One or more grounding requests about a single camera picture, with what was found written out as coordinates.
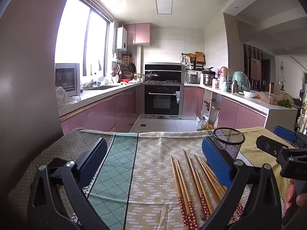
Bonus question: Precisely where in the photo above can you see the plastic wrapped basket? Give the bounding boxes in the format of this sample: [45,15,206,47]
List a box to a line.
[260,91,280,104]

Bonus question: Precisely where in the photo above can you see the black built-in oven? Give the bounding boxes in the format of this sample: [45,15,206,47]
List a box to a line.
[144,83,184,120]

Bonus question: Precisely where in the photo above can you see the pink base cabinets with shelf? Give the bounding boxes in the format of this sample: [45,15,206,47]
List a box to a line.
[182,86,267,130]

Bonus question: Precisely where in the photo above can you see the framed wall picture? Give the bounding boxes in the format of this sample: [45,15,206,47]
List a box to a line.
[250,57,262,81]

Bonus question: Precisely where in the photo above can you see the ceiling light panel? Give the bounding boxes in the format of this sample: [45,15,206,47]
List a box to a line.
[155,0,173,15]

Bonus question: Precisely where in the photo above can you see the black mesh utensil holder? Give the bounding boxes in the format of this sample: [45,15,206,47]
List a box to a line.
[213,127,246,161]

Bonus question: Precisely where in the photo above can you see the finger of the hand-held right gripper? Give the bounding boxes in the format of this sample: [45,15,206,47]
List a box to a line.
[274,125,307,147]
[255,135,289,156]

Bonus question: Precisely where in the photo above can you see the wok with lid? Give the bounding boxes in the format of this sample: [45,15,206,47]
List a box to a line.
[144,71,160,82]

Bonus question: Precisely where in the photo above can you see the white water heater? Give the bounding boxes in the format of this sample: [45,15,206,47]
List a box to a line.
[116,27,127,51]

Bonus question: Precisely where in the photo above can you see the steel stock pot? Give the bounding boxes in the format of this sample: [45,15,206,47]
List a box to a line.
[203,71,215,86]

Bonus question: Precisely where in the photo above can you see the pink wall cabinet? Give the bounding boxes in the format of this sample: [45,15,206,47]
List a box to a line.
[123,23,151,46]

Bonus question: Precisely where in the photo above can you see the black range hood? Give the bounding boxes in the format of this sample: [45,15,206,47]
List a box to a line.
[144,63,185,82]

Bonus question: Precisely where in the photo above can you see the clear plastic bag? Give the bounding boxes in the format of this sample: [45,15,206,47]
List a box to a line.
[56,86,81,105]

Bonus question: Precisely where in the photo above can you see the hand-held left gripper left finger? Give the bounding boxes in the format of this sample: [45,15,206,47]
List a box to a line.
[27,138,108,230]

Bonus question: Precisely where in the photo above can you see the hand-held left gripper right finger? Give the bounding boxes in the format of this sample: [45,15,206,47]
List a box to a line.
[201,136,283,230]

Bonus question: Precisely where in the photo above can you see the green leafy vegetables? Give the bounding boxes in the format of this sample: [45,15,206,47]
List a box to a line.
[277,99,293,109]

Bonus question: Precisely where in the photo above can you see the rack of hanging kitchen utensils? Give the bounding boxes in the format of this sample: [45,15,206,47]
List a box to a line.
[112,52,137,83]

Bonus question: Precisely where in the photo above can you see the kitchen window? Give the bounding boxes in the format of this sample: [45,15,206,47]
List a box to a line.
[55,0,114,77]

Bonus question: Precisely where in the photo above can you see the wall rack with cutting boards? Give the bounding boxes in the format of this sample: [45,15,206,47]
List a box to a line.
[181,51,207,70]

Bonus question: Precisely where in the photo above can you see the person's right hand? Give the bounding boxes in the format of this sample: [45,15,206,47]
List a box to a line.
[283,178,307,215]

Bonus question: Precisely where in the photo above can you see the pink base cabinets under window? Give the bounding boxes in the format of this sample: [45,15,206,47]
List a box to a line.
[60,86,144,136]

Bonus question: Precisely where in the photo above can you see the silver rice cooker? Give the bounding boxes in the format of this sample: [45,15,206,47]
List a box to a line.
[186,73,199,85]

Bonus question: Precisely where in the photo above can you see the silver countertop oven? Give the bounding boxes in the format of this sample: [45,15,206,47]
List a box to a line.
[55,63,81,97]

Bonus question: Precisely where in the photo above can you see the patterned tablecloth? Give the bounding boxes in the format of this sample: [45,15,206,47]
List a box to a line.
[8,126,307,230]

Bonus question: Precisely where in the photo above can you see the bunch of wooden chopsticks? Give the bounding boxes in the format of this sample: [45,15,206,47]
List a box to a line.
[170,149,244,230]

